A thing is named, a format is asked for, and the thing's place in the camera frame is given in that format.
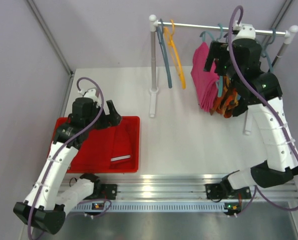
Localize teal hanger of pink trousers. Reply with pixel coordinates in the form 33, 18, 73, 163
200, 23, 224, 97

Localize pink trousers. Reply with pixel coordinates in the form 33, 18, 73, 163
191, 42, 219, 113

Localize red trousers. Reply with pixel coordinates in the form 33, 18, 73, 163
70, 124, 136, 172

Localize orange plastic hanger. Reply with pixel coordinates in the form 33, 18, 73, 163
163, 19, 186, 89

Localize teal hanger of newspaper trousers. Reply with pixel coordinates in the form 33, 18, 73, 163
156, 19, 173, 89

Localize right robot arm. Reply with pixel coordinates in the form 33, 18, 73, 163
204, 38, 298, 198

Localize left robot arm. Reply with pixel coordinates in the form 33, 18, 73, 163
13, 97, 122, 235

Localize orange camouflage trousers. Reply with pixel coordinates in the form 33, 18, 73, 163
210, 76, 239, 119

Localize black trousers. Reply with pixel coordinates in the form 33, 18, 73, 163
232, 98, 248, 117

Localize empty teal hanger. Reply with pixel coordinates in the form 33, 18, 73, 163
260, 27, 278, 73

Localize red plastic tray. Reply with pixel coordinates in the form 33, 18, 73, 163
48, 115, 141, 174

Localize white metal clothes rack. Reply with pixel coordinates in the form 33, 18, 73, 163
148, 14, 298, 136

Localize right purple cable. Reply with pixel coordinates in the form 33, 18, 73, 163
228, 5, 298, 211

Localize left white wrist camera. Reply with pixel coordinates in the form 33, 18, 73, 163
78, 87, 100, 104

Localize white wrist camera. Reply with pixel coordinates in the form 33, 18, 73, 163
78, 87, 100, 104
233, 20, 256, 40

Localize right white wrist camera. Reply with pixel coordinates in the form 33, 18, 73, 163
233, 20, 256, 40

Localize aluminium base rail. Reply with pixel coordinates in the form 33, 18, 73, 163
56, 173, 298, 201

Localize perforated cable duct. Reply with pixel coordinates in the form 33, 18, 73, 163
68, 201, 239, 213

